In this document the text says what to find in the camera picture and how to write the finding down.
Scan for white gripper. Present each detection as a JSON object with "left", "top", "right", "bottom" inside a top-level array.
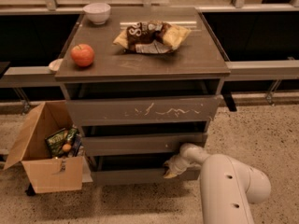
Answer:
[{"left": 164, "top": 155, "right": 200, "bottom": 179}]

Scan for grey bottom drawer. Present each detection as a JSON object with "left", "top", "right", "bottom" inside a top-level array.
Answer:
[{"left": 90, "top": 154, "right": 202, "bottom": 187}]

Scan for grey drawer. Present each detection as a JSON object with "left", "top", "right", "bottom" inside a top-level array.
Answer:
[
  {"left": 90, "top": 154, "right": 202, "bottom": 187},
  {"left": 82, "top": 133, "right": 207, "bottom": 156},
  {"left": 66, "top": 96, "right": 220, "bottom": 126}
]

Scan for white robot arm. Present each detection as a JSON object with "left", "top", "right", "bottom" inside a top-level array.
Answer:
[{"left": 164, "top": 143, "right": 271, "bottom": 224}]

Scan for grey top drawer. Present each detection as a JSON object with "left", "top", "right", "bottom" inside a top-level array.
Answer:
[{"left": 66, "top": 96, "right": 220, "bottom": 126}]

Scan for grey middle drawer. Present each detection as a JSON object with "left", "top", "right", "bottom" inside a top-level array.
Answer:
[{"left": 82, "top": 133, "right": 207, "bottom": 156}]

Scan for grey drawer cabinet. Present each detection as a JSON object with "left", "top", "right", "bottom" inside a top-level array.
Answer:
[{"left": 54, "top": 7, "right": 232, "bottom": 187}]

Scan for blue snack package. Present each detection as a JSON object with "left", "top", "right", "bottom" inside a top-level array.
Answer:
[{"left": 67, "top": 134, "right": 81, "bottom": 158}]

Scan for small orange fruit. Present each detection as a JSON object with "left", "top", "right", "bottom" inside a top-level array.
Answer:
[{"left": 62, "top": 144, "right": 72, "bottom": 152}]

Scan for green snack bag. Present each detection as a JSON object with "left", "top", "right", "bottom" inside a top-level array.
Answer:
[{"left": 45, "top": 128, "right": 78, "bottom": 158}]

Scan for cardboard box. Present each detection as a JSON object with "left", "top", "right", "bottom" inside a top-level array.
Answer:
[{"left": 4, "top": 101, "right": 83, "bottom": 193}]

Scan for brown chip bag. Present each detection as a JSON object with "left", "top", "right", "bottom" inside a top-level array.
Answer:
[{"left": 113, "top": 21, "right": 191, "bottom": 54}]

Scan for red apple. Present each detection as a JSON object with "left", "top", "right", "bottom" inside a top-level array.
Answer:
[{"left": 71, "top": 44, "right": 94, "bottom": 67}]

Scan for white round disc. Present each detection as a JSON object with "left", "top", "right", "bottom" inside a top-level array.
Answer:
[{"left": 49, "top": 59, "right": 63, "bottom": 72}]

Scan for white bowl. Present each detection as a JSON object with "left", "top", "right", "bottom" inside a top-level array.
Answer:
[{"left": 83, "top": 3, "right": 111, "bottom": 24}]

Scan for grey metal bench rail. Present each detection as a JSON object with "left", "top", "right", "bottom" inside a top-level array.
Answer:
[{"left": 0, "top": 60, "right": 299, "bottom": 88}]

